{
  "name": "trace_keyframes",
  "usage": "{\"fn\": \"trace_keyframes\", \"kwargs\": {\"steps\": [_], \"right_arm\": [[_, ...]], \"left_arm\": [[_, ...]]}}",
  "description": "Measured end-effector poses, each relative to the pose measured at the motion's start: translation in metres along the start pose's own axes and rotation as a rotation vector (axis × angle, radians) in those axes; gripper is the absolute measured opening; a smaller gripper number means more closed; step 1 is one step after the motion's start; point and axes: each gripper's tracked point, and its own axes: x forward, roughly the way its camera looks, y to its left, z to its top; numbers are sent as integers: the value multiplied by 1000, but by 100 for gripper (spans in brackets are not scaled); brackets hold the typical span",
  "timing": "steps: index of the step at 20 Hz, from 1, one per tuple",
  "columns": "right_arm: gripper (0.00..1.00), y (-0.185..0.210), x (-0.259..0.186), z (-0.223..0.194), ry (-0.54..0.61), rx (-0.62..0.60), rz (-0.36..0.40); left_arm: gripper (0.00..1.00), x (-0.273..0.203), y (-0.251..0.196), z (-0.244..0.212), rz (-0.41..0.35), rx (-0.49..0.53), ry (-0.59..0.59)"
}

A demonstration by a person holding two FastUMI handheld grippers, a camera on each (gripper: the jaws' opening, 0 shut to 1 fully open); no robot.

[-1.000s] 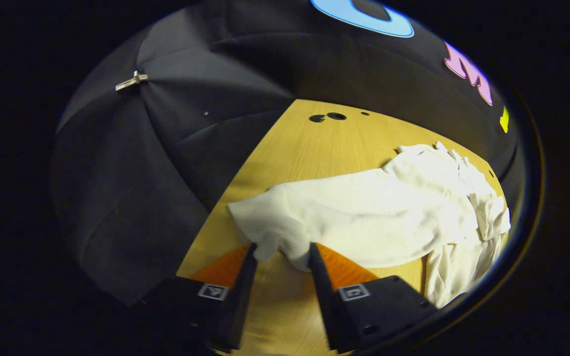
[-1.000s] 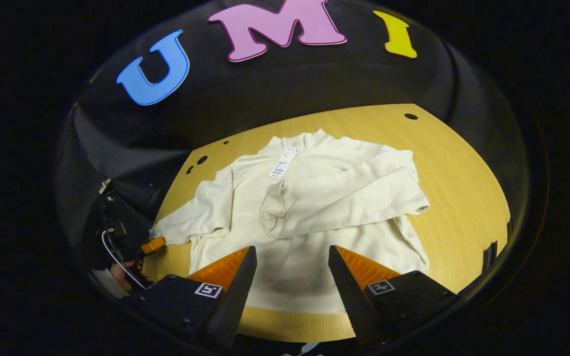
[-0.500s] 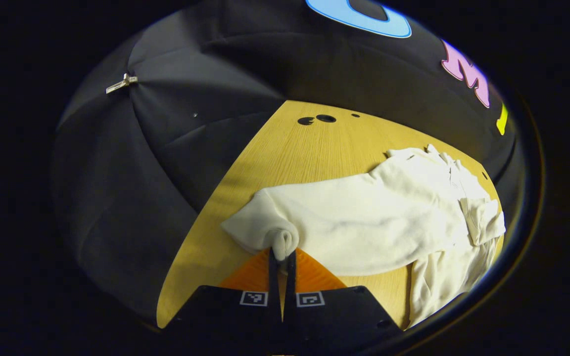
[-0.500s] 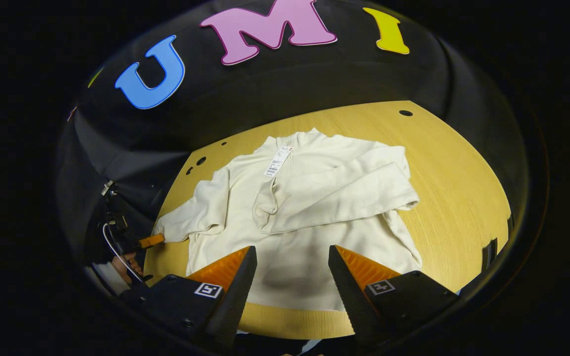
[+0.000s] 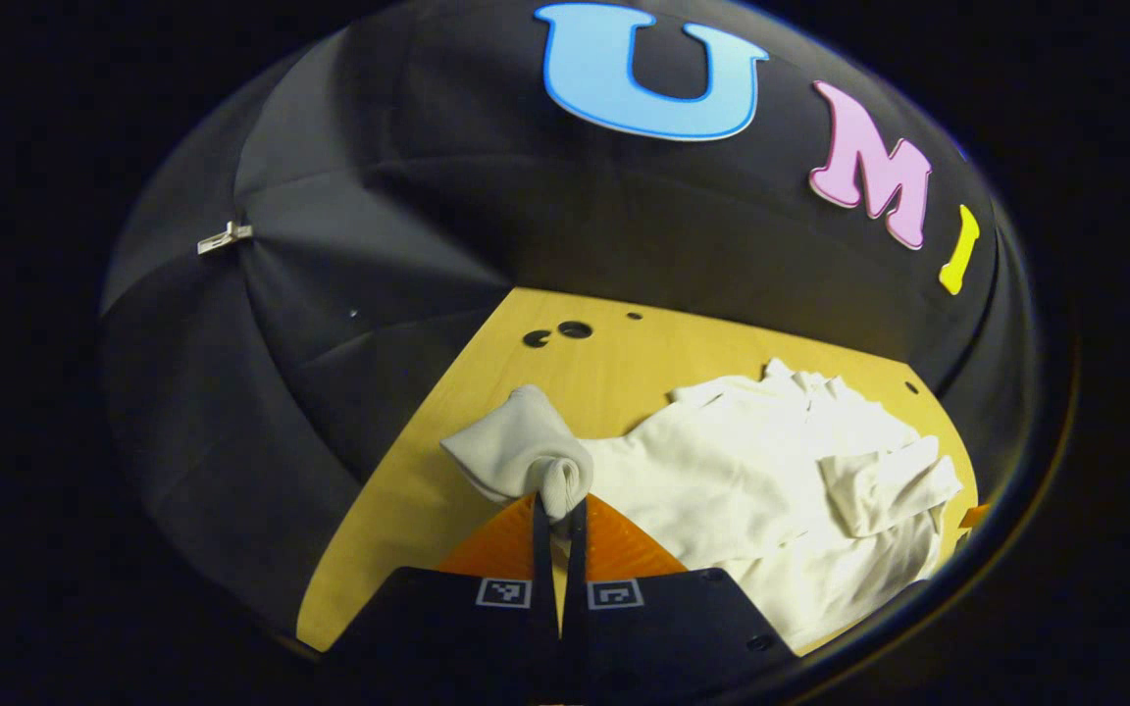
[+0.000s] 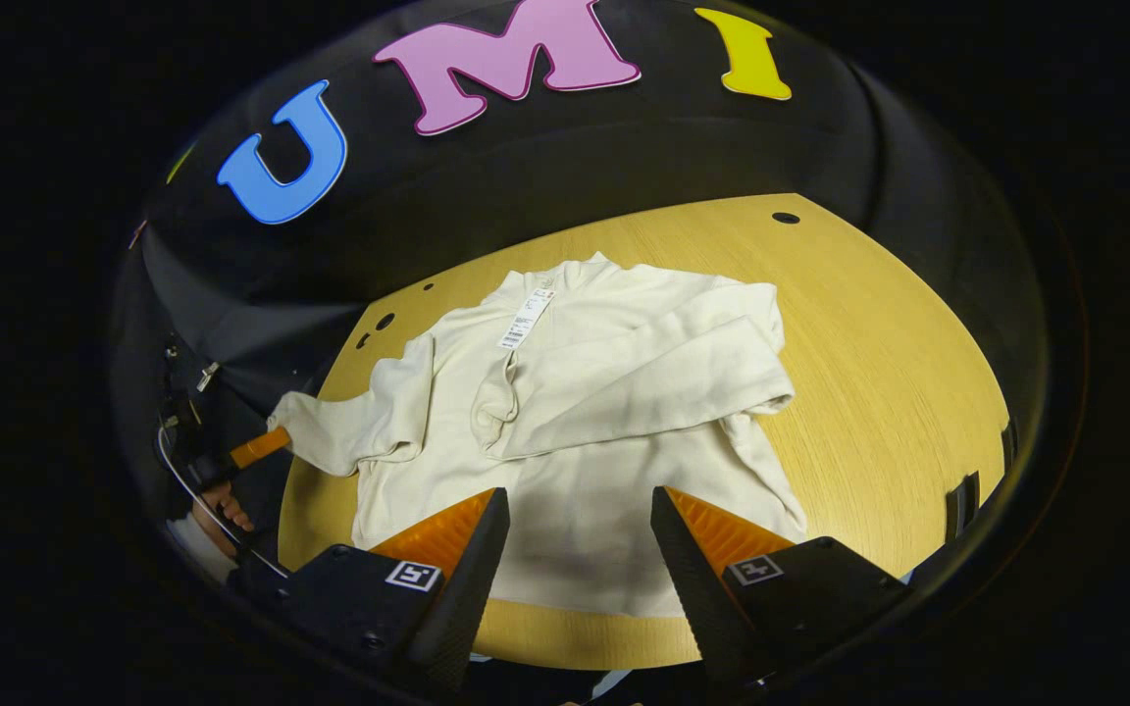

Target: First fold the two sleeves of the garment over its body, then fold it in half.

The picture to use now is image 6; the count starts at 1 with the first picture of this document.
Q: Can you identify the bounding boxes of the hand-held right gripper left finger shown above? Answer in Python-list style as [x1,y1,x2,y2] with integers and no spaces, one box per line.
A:
[229,487,512,699]

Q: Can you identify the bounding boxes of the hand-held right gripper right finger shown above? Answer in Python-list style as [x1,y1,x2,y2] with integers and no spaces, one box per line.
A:
[650,486,911,692]

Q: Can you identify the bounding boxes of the cream knit sweater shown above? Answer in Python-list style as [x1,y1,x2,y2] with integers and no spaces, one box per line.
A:
[266,252,808,619]

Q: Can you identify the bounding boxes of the white paper hang tag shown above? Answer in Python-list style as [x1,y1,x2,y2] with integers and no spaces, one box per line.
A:
[496,287,558,351]

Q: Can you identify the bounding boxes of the black backdrop cloth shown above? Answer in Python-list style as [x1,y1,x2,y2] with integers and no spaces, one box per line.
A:
[109,0,1052,550]

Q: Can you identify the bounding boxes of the thin white cable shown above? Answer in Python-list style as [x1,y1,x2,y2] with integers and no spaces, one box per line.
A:
[155,427,289,580]

